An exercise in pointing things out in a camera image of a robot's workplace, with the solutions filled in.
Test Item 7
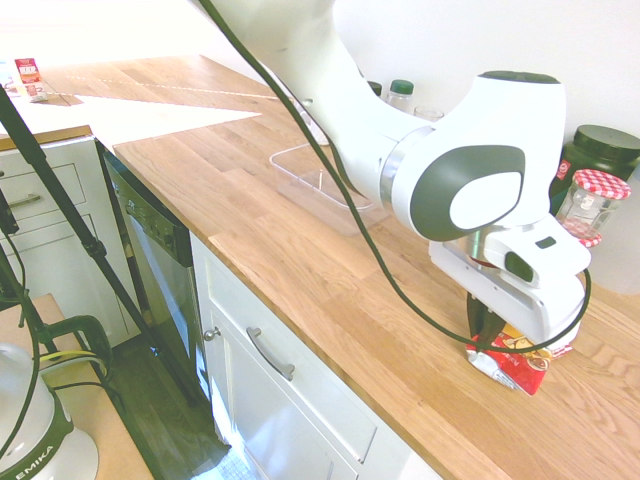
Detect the clear plastic rectangular container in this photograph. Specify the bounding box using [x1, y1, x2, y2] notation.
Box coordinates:
[269, 141, 375, 237]

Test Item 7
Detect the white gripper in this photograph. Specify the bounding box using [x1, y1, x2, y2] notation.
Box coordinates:
[428, 241, 587, 351]

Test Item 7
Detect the red chip bag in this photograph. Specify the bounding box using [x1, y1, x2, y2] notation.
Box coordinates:
[464, 322, 575, 397]

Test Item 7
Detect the white side drawer cabinet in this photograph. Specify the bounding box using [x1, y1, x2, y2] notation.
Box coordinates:
[0, 134, 141, 349]

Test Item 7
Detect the clear bottle with green lid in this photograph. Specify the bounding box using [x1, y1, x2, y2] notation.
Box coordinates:
[384, 78, 415, 117]

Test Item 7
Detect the wooden robot mounting board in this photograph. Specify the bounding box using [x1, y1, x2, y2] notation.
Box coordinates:
[0, 293, 156, 480]

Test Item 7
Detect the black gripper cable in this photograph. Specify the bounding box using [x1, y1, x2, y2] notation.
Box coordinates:
[198, 0, 594, 354]

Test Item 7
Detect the black tripod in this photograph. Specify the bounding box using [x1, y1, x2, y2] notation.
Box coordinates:
[0, 84, 199, 406]

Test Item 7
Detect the small red carton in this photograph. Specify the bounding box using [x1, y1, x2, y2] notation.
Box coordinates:
[13, 57, 50, 105]

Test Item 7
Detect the dark green clamp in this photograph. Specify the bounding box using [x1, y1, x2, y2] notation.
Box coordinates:
[29, 314, 115, 389]

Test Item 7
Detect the black dishwasher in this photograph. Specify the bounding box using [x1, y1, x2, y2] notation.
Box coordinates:
[101, 149, 211, 401]

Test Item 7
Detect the white cabinet drawer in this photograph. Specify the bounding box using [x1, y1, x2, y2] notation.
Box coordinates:
[189, 234, 381, 480]

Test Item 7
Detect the dark green protein powder tub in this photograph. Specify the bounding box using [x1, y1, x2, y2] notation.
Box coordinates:
[548, 124, 640, 214]

